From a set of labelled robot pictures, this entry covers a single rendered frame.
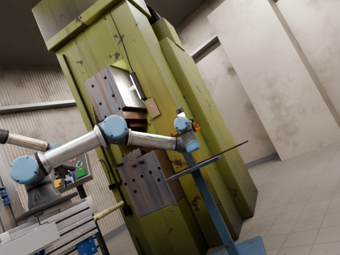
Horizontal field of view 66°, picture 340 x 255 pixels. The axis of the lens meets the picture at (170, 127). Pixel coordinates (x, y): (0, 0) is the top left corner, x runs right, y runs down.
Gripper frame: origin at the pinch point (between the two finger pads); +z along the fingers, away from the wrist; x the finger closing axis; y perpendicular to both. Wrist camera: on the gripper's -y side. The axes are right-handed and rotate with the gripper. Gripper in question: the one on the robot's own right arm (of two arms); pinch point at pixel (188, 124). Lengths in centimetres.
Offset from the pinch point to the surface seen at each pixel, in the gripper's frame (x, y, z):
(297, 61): 178, -55, 302
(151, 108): -30, -33, 52
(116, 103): -55, -49, 44
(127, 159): -66, -1, 46
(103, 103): -66, -55, 46
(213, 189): -10, 51, 51
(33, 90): -277, -225, 268
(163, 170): -38, 20, 37
